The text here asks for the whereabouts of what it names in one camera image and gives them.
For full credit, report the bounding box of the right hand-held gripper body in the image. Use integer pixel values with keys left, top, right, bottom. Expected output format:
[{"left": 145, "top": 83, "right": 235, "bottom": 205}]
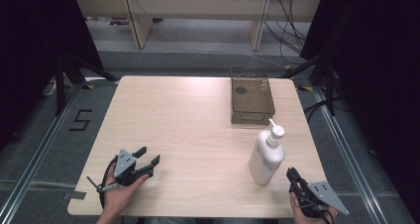
[{"left": 288, "top": 179, "right": 351, "bottom": 219}]

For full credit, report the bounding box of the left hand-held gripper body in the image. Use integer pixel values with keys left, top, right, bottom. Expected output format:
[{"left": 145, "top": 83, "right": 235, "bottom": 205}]
[{"left": 113, "top": 148, "right": 141, "bottom": 187}]

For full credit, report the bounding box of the white pump bottle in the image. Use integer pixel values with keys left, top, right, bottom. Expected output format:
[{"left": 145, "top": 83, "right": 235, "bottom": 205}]
[{"left": 248, "top": 118, "right": 286, "bottom": 187}]

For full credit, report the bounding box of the brown transparent plastic basket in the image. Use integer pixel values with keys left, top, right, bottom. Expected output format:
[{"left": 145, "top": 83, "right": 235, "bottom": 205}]
[{"left": 230, "top": 66, "right": 276, "bottom": 126}]

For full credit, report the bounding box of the person's right hand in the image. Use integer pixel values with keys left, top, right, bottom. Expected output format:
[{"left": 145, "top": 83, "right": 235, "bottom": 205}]
[{"left": 289, "top": 191, "right": 340, "bottom": 224}]

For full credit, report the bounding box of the person's left hand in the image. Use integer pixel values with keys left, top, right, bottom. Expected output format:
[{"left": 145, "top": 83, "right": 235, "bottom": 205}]
[{"left": 102, "top": 164, "right": 151, "bottom": 218}]

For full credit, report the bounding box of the grey floor tape piece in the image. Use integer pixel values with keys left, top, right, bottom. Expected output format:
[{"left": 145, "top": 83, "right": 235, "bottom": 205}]
[{"left": 62, "top": 190, "right": 87, "bottom": 201}]

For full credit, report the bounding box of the black metal stand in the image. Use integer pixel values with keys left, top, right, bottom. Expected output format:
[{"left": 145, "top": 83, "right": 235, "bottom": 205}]
[
  {"left": 279, "top": 51, "right": 339, "bottom": 117},
  {"left": 53, "top": 53, "right": 121, "bottom": 117}
]

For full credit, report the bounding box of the light wooden desk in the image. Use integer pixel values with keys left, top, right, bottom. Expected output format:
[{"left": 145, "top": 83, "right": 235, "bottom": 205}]
[{"left": 72, "top": 0, "right": 323, "bottom": 52}]

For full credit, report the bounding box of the black curtain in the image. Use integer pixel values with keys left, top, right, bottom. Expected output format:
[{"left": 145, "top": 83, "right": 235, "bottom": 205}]
[
  {"left": 299, "top": 0, "right": 420, "bottom": 224},
  {"left": 0, "top": 0, "right": 104, "bottom": 153}
]

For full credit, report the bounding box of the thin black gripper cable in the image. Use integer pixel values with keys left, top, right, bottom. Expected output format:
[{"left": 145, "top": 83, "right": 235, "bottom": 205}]
[{"left": 292, "top": 195, "right": 335, "bottom": 224}]

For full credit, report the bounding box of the grey cable plug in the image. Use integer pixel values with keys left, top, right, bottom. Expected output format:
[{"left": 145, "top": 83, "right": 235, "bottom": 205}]
[{"left": 86, "top": 175, "right": 119, "bottom": 194}]

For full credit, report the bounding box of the metal floor rail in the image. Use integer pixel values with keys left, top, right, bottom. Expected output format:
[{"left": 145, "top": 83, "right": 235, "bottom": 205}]
[
  {"left": 311, "top": 84, "right": 391, "bottom": 224},
  {"left": 0, "top": 81, "right": 84, "bottom": 224}
]

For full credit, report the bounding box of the black floor cable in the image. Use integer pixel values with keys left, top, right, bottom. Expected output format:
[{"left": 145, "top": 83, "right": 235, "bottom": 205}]
[{"left": 302, "top": 97, "right": 345, "bottom": 123}]

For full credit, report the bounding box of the bundle of black cables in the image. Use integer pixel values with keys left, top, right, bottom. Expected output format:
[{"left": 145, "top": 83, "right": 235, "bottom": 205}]
[{"left": 262, "top": 0, "right": 309, "bottom": 65}]

